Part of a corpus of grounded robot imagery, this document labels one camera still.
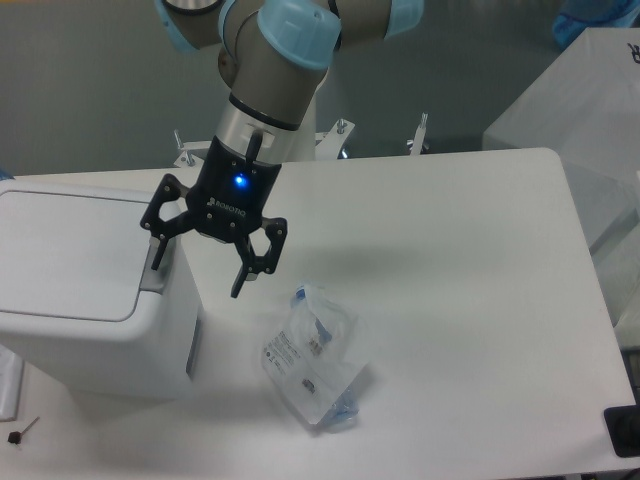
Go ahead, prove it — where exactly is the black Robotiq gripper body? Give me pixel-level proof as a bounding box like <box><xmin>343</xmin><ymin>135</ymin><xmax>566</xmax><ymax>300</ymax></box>
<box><xmin>185</xmin><ymin>133</ymin><xmax>284</xmax><ymax>246</ymax></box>

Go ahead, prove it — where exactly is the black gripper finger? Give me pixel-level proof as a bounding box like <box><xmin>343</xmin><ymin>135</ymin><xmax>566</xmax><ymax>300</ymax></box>
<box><xmin>139</xmin><ymin>172</ymin><xmax>197</xmax><ymax>271</ymax></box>
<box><xmin>229</xmin><ymin>215</ymin><xmax>289</xmax><ymax>299</ymax></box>

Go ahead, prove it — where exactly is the white push-lid trash can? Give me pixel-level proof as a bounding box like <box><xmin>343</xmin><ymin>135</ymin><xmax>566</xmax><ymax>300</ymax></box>
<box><xmin>1</xmin><ymin>180</ymin><xmax>201</xmax><ymax>399</ymax></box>

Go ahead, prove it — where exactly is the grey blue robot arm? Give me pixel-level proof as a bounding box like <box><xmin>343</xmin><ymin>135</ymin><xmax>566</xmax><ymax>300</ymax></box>
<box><xmin>140</xmin><ymin>0</ymin><xmax>425</xmax><ymax>295</ymax></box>

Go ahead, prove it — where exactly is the clear plastic bag with print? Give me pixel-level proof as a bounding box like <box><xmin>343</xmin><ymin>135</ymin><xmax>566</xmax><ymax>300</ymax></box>
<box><xmin>261</xmin><ymin>284</ymin><xmax>378</xmax><ymax>430</ymax></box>

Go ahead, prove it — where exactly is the clear plastic sheet at left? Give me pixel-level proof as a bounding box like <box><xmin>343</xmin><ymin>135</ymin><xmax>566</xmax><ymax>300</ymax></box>
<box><xmin>0</xmin><ymin>346</ymin><xmax>25</xmax><ymax>422</ymax></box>

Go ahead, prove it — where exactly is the small black pin tool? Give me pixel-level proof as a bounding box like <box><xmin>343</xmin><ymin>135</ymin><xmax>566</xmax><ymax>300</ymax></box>
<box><xmin>7</xmin><ymin>416</ymin><xmax>40</xmax><ymax>445</ymax></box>

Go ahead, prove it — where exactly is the blue shoe cover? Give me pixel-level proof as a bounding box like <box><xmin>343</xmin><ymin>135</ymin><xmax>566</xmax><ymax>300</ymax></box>
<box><xmin>552</xmin><ymin>0</ymin><xmax>639</xmax><ymax>50</ymax></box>

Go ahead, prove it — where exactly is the black device at table edge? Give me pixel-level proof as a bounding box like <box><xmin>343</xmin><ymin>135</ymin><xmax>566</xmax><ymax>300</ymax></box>
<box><xmin>604</xmin><ymin>405</ymin><xmax>639</xmax><ymax>458</ymax></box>

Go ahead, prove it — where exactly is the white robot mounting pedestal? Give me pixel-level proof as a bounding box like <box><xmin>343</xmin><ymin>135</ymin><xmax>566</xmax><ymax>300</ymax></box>
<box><xmin>173</xmin><ymin>94</ymin><xmax>429</xmax><ymax>168</ymax></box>

